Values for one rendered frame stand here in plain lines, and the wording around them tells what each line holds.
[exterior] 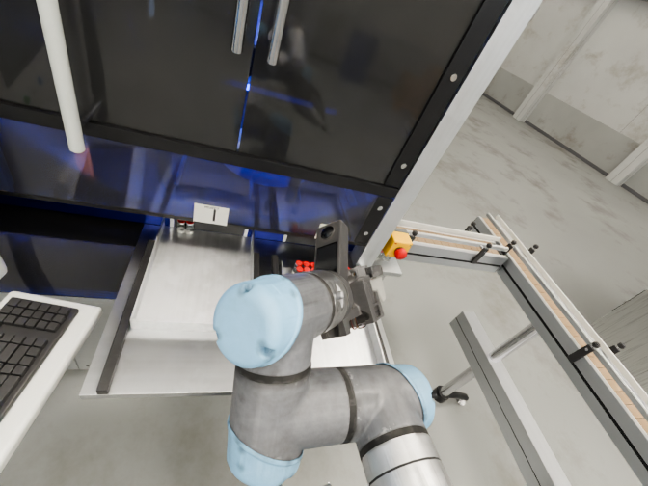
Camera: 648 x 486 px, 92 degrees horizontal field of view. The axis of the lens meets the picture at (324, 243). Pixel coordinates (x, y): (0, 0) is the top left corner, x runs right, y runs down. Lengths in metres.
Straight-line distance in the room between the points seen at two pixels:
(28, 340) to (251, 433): 0.67
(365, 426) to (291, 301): 0.16
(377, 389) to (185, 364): 0.51
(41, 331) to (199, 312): 0.32
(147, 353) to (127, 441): 0.89
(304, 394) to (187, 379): 0.47
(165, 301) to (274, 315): 0.62
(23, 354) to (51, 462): 0.84
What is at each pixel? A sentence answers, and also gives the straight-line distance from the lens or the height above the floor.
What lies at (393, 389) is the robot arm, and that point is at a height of 1.29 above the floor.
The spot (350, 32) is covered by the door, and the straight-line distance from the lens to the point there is 0.71.
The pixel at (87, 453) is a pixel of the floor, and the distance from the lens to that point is 1.67.
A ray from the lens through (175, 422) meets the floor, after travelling 1.66.
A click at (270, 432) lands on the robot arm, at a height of 1.28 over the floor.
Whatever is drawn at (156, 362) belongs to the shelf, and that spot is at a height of 0.88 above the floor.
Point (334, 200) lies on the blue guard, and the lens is 0.86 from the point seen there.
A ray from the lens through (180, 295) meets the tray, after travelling 0.87.
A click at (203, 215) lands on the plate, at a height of 1.01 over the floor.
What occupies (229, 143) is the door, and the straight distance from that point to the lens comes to 0.77.
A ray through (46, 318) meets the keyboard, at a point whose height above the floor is 0.83.
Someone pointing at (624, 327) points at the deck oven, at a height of 0.49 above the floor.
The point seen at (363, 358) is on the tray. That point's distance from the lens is 0.89.
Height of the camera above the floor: 1.59
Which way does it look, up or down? 40 degrees down
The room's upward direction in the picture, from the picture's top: 25 degrees clockwise
